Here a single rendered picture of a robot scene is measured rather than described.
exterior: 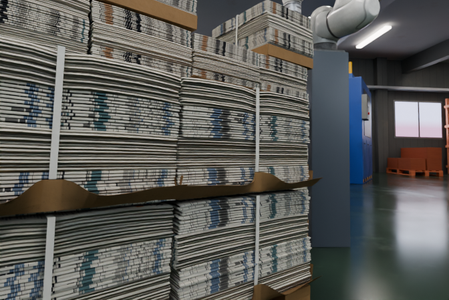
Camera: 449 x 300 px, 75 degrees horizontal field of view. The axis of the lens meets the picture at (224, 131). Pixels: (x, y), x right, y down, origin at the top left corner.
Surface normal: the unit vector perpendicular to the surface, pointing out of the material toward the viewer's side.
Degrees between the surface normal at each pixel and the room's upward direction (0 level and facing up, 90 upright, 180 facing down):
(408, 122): 90
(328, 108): 90
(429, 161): 90
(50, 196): 94
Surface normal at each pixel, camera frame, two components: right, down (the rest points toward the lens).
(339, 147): 0.07, -0.07
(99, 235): 0.60, -0.04
